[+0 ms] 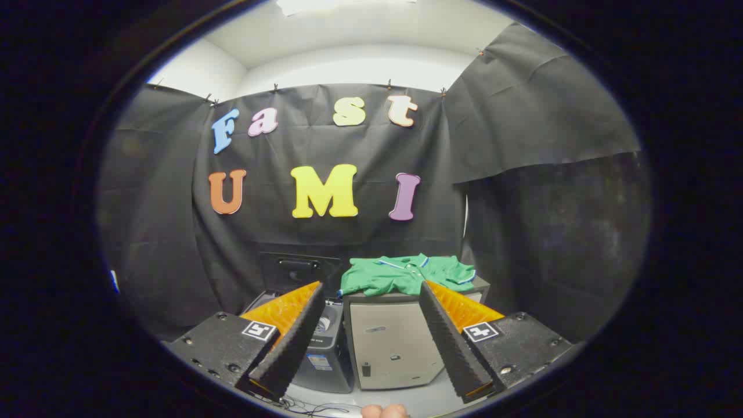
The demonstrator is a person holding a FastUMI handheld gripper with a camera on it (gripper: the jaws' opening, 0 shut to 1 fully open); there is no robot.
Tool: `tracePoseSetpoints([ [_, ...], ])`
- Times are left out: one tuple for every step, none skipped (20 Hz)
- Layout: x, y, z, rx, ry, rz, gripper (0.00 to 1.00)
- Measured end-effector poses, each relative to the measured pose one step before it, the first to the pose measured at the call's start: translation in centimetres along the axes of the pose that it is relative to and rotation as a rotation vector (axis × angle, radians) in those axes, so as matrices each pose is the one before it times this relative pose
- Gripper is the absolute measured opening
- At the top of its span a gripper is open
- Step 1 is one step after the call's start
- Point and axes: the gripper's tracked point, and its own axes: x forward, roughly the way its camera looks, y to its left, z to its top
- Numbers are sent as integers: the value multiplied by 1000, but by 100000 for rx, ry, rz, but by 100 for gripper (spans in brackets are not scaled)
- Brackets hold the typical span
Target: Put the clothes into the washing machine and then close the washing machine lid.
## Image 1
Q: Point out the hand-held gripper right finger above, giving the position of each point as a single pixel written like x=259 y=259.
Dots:
x=450 y=348

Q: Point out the grey cabinet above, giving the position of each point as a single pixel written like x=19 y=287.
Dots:
x=395 y=348

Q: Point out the green polo shirt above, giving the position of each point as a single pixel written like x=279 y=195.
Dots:
x=400 y=276

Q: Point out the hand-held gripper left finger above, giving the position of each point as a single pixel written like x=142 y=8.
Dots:
x=290 y=348

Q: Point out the black backdrop cloth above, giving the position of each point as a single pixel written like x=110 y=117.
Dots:
x=360 y=238

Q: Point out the dark grey washing machine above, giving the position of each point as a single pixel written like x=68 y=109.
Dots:
x=328 y=366

